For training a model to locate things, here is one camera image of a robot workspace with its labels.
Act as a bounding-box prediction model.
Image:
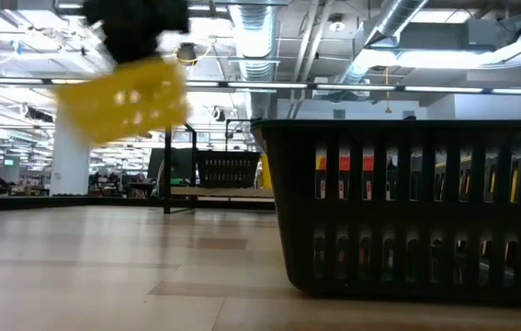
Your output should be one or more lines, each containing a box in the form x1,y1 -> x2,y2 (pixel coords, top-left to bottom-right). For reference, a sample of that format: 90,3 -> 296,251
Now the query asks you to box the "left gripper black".
81,0 -> 191,64

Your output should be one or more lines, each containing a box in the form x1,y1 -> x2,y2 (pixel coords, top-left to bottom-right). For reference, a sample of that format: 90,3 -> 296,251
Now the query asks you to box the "yellow hanging cord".
383,66 -> 393,114

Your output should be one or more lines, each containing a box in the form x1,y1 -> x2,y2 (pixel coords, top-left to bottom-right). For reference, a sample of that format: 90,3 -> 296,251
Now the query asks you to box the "dark background screen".
147,147 -> 197,181

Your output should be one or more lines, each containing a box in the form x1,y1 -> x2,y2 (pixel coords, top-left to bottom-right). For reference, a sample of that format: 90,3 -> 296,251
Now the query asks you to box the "smooth silver ventilation duct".
335,0 -> 430,86

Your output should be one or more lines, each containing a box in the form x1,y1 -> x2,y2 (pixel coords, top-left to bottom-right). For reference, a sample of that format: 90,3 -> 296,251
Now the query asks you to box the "black aluminium rig frame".
0,194 -> 276,213

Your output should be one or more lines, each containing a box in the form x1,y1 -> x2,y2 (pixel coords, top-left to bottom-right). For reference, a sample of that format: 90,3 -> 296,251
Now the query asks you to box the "corrugated silver ventilation duct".
230,0 -> 280,120

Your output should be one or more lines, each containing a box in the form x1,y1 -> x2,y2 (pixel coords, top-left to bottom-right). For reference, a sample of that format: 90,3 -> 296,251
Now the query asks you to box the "orange slotted plastic basket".
314,154 -> 376,172

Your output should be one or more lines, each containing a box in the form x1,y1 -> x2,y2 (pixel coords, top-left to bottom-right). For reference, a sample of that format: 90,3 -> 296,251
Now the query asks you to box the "long ceiling light strip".
0,76 -> 521,96

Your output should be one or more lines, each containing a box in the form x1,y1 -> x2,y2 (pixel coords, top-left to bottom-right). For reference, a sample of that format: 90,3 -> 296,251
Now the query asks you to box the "white pillar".
49,117 -> 93,198

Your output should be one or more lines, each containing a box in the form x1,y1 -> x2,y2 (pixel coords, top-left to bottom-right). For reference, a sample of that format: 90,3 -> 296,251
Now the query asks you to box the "black slotted plastic basket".
194,150 -> 262,190
249,118 -> 521,305

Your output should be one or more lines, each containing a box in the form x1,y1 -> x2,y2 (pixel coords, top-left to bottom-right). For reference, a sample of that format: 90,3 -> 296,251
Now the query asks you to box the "black ceiling cable reel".
176,41 -> 198,67

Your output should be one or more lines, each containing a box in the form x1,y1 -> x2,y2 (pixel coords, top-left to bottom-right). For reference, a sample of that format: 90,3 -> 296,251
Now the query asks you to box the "wooden shelf with black frame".
163,123 -> 276,215

